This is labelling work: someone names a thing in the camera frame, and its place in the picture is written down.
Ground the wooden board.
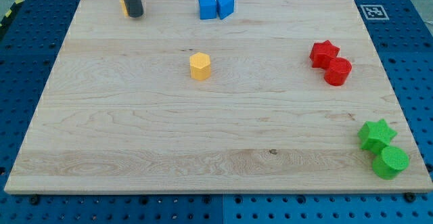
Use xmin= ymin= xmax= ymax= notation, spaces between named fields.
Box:
xmin=5 ymin=0 xmax=432 ymax=195

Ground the yellow hexagonal block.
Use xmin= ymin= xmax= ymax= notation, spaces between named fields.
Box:
xmin=189 ymin=52 xmax=211 ymax=81

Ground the blue wedge block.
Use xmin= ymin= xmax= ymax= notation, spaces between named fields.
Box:
xmin=216 ymin=0 xmax=235 ymax=20

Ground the blue cube block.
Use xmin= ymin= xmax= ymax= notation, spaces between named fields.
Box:
xmin=198 ymin=0 xmax=217 ymax=20

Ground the red star block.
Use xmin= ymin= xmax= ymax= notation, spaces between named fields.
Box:
xmin=309 ymin=40 xmax=340 ymax=70

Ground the red cylinder block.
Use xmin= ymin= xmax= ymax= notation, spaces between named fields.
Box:
xmin=324 ymin=58 xmax=352 ymax=86

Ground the yellow block behind pusher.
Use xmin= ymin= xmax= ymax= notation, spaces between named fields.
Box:
xmin=119 ymin=0 xmax=129 ymax=18

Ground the green star block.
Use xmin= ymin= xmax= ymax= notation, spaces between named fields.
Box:
xmin=357 ymin=119 xmax=398 ymax=155

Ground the white fiducial marker tag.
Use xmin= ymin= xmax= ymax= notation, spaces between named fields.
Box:
xmin=361 ymin=4 xmax=389 ymax=20

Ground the green cylinder block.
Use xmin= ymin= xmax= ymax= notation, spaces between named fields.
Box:
xmin=372 ymin=146 xmax=410 ymax=180

